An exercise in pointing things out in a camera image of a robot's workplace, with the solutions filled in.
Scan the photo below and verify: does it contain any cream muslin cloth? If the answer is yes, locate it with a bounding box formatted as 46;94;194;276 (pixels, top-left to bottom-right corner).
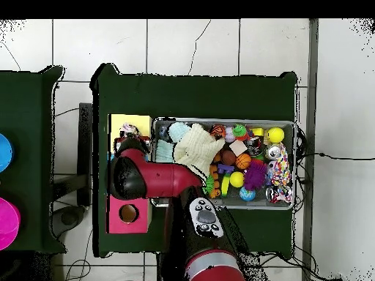
172;122;226;176

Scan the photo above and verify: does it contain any blue round disc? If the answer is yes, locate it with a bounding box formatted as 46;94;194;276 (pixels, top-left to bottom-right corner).
0;132;15;173

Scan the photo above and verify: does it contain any purple spiky ball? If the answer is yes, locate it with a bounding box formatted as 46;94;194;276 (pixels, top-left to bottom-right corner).
243;160;268;191

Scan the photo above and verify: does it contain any light blue muslin cloth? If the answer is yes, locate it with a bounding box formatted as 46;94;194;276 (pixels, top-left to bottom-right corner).
154;121;191;164

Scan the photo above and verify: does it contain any black floor cable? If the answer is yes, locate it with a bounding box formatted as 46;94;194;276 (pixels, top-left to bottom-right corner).
295;151;375;161

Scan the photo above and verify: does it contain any confetti print cloth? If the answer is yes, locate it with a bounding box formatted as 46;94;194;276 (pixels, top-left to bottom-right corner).
119;122;143;138
265;143;294;203

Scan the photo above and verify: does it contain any brown ball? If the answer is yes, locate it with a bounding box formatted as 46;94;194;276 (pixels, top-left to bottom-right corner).
220;149;237;166

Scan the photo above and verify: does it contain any green spiky monster toy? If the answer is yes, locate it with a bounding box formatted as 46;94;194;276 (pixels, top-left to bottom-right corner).
231;124;248;141

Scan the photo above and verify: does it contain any dark green table cloth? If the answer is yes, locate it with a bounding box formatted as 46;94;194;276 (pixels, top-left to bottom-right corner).
0;65;67;254
90;62;300;258

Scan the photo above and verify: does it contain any orange toy basketball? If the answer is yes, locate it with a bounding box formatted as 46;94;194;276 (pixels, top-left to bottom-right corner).
234;152;252;170

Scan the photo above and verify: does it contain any smooth yellow ball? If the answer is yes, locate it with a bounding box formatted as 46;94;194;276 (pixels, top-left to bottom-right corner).
229;171;245;188

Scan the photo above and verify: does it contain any magenta round disc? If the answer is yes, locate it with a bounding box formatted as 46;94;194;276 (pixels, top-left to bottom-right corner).
0;197;21;251

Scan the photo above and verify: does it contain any wooden box with three holes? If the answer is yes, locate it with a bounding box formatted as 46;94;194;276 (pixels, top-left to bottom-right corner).
106;113;153;234

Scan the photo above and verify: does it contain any orange tiger striped toy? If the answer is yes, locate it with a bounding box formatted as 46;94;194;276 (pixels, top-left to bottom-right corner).
209;124;226;139

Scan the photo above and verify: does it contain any yellow tennis ball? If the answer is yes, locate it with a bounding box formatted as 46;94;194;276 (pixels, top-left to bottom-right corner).
266;126;286;144

